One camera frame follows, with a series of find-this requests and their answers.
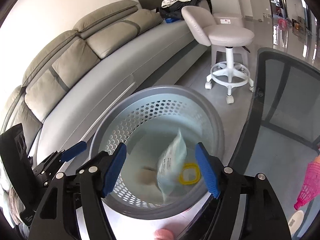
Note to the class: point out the pink shuttlecock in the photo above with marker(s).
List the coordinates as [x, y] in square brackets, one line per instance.
[310, 187]

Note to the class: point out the grey sofa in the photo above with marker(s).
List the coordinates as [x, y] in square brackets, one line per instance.
[78, 77]

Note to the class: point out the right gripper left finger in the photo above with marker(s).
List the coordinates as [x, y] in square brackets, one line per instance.
[55, 216]

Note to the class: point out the clear plastic bag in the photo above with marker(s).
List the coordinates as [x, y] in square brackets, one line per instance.
[170, 166]

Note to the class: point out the round beige side table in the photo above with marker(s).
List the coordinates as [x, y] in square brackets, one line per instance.
[227, 18]

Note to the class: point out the pink plastic stool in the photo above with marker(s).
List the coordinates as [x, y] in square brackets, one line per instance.
[282, 24]

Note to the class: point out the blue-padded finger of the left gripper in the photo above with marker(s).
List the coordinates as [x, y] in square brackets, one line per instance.
[48, 168]

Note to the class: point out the grey perforated trash basket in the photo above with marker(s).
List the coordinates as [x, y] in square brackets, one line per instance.
[147, 122]

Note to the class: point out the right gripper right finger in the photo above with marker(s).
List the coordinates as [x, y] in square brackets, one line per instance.
[263, 218]

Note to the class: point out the beige swivel stool chair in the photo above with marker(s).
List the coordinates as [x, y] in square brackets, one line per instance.
[227, 43]

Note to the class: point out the pile of clothes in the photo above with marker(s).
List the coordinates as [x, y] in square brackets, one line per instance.
[174, 11]

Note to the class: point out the white slipper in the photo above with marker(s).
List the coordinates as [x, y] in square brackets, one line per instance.
[295, 221]

